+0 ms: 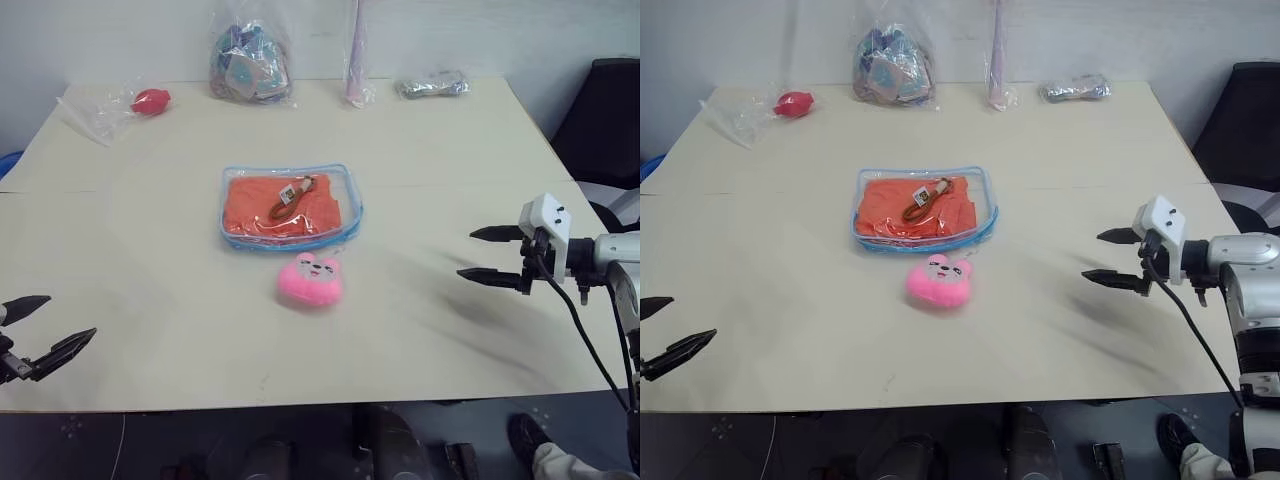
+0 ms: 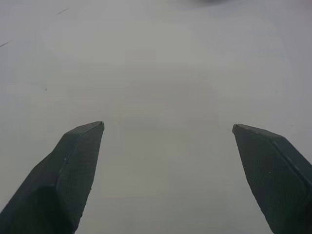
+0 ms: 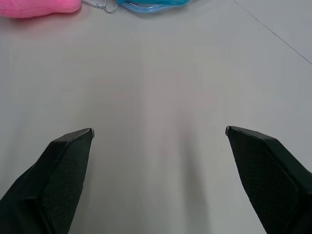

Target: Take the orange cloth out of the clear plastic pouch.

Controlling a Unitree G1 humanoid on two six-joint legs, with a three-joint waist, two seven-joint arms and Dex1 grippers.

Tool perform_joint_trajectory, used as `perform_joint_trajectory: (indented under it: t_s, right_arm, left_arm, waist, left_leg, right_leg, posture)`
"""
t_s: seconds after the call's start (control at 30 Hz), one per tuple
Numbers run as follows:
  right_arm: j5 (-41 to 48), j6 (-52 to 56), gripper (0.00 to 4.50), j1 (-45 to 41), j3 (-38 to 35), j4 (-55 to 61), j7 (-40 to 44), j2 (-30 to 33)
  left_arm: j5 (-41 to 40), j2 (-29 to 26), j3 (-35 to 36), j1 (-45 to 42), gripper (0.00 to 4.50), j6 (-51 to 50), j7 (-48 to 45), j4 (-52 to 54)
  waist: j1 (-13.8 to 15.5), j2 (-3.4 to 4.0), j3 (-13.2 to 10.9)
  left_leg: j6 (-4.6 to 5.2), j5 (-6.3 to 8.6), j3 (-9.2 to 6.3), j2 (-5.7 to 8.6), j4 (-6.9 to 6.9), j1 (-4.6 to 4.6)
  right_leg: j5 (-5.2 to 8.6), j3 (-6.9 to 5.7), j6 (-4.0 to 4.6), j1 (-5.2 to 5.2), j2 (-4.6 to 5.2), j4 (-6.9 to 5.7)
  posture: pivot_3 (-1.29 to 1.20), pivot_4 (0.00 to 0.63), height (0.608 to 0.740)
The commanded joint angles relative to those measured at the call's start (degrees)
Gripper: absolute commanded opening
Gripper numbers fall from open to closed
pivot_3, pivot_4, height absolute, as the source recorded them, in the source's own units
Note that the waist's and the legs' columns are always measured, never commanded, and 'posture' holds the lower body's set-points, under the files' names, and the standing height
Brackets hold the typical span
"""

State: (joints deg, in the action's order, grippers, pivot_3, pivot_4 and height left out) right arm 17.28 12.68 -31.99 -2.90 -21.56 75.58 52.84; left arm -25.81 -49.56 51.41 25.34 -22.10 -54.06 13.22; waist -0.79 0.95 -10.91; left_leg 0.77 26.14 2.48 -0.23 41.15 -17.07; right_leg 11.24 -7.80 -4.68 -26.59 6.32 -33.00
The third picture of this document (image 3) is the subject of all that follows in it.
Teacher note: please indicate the pink knitted cloth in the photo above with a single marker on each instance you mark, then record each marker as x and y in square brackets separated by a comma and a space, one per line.
[36, 7]

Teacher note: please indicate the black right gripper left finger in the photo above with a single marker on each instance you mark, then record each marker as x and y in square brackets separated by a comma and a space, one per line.
[53, 180]

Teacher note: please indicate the blue transparent plastic bag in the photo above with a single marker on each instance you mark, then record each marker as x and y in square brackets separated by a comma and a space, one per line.
[153, 5]

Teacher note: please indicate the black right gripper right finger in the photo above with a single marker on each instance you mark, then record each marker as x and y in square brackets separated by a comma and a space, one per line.
[265, 175]

